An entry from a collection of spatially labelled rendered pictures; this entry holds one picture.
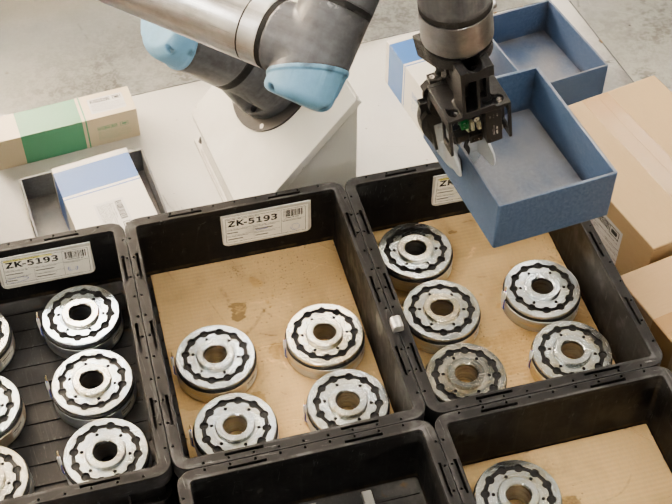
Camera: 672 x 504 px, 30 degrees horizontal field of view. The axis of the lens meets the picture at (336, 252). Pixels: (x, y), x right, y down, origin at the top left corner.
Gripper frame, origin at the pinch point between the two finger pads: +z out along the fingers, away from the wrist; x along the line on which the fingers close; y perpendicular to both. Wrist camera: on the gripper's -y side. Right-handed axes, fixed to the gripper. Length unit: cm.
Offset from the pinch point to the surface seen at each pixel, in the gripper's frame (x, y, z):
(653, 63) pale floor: 97, -123, 128
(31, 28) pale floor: -56, -189, 106
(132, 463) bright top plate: -48, 11, 20
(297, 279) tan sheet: -20.8, -12.5, 27.1
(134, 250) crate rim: -40.1, -15.7, 14.3
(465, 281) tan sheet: 0.8, -5.0, 30.2
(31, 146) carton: -53, -61, 32
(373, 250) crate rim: -10.9, -6.0, 18.4
